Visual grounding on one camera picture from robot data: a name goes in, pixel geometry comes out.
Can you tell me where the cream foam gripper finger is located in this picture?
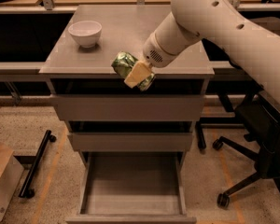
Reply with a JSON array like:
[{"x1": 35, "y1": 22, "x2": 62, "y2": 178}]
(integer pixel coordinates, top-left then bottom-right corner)
[{"x1": 124, "y1": 61, "x2": 152, "y2": 88}]

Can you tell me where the green crushed can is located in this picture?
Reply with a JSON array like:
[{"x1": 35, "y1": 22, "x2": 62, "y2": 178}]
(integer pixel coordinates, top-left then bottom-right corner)
[{"x1": 111, "y1": 51, "x2": 155, "y2": 91}]

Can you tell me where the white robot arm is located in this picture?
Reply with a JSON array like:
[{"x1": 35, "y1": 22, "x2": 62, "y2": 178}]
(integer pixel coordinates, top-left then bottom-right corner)
[{"x1": 125, "y1": 0, "x2": 280, "y2": 105}]

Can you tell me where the grey drawer cabinet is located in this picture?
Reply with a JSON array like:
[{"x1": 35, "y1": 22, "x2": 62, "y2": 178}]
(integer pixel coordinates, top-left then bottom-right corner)
[{"x1": 39, "y1": 5, "x2": 216, "y2": 224}]

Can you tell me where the middle grey drawer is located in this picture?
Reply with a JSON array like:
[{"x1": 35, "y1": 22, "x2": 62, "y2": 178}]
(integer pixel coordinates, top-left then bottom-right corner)
[{"x1": 68, "y1": 133, "x2": 193, "y2": 152}]

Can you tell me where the top grey drawer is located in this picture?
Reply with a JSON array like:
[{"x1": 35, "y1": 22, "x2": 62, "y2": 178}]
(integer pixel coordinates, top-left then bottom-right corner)
[{"x1": 50, "y1": 94, "x2": 203, "y2": 121}]

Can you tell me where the bottom open grey drawer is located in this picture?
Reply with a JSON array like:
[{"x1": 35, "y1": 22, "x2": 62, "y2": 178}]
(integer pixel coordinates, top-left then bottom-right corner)
[{"x1": 66, "y1": 152, "x2": 197, "y2": 224}]

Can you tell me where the white ceramic bowl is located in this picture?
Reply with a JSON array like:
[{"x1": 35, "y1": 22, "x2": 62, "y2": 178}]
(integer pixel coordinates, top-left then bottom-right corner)
[{"x1": 68, "y1": 21, "x2": 102, "y2": 48}]

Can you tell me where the black office chair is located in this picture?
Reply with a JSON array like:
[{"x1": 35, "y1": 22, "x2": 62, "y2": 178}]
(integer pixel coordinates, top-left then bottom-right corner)
[{"x1": 194, "y1": 16, "x2": 280, "y2": 211}]

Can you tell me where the black wheeled leg bar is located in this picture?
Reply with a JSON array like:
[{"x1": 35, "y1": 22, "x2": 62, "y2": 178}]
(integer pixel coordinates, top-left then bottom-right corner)
[{"x1": 16, "y1": 130, "x2": 57, "y2": 199}]

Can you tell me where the cardboard box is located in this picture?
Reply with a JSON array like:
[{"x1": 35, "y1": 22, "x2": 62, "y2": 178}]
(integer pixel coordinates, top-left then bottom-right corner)
[{"x1": 0, "y1": 142, "x2": 23, "y2": 221}]

